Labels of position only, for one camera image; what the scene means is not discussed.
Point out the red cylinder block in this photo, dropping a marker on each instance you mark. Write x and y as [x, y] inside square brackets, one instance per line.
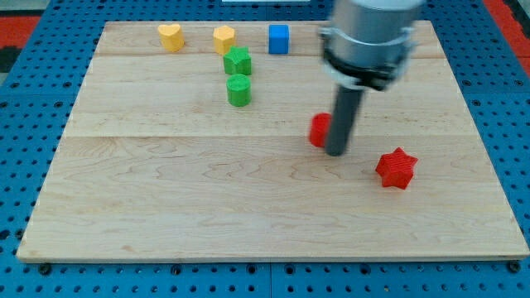
[320, 124]

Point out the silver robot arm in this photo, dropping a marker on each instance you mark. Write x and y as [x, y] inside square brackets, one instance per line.
[367, 44]

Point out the green cylinder block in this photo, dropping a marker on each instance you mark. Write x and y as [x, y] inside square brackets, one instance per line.
[239, 90]

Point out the green star block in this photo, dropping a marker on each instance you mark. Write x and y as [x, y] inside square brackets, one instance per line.
[237, 61]

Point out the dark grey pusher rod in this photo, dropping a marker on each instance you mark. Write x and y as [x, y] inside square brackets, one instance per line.
[346, 108]

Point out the blue cube block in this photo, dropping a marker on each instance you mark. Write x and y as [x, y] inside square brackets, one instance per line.
[278, 39]

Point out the yellow pentagon block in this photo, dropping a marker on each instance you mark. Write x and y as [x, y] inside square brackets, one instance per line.
[224, 37]

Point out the red star block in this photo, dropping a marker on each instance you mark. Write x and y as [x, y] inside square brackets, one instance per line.
[396, 169]

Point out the yellow heart block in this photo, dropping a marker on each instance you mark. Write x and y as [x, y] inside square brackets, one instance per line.
[171, 37]

